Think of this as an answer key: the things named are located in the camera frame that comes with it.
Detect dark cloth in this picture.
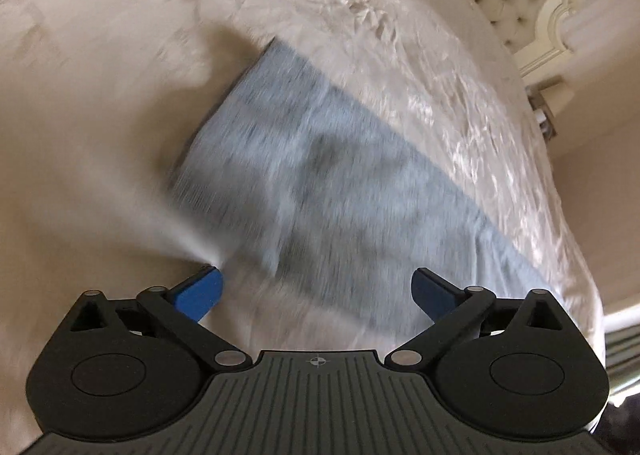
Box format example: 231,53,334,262
591,394,640,455

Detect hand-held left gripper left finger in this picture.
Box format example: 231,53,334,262
65,264,249,372

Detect blue-grey speckled pants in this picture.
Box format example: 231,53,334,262
169,37,552,336

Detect white embroidered bedspread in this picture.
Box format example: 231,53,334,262
0,0,608,455

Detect cream nightstand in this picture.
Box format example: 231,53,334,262
525,76,568,142

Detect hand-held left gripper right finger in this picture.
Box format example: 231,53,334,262
384,266,569,372

